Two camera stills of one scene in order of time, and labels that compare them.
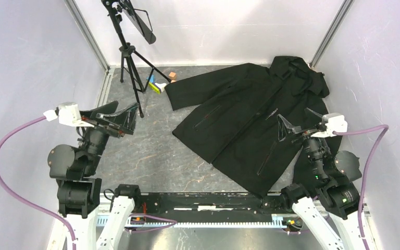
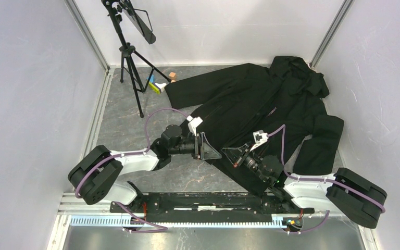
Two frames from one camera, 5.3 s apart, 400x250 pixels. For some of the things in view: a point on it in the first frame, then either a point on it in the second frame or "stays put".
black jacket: (230, 116) stays put
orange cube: (172, 75) stays put
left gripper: (124, 120) → (203, 150)
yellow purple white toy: (158, 87) stays put
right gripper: (285, 127) → (236, 155)
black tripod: (140, 70) stays put
